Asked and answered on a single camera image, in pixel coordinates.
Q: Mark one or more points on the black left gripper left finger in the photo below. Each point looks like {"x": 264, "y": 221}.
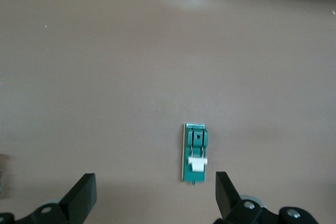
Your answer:
{"x": 78, "y": 197}

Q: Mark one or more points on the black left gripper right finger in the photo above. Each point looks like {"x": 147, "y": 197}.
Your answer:
{"x": 228, "y": 200}

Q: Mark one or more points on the green circuit board module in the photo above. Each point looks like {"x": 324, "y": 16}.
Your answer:
{"x": 186, "y": 171}

